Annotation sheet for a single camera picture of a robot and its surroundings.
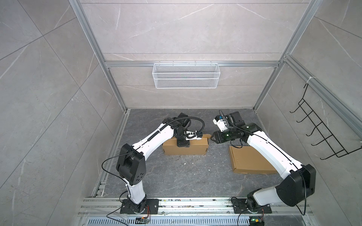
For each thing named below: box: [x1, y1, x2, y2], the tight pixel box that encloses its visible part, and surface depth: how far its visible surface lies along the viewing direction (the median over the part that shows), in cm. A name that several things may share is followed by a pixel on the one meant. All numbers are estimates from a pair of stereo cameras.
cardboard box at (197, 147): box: [162, 133, 212, 156], surface depth 83 cm
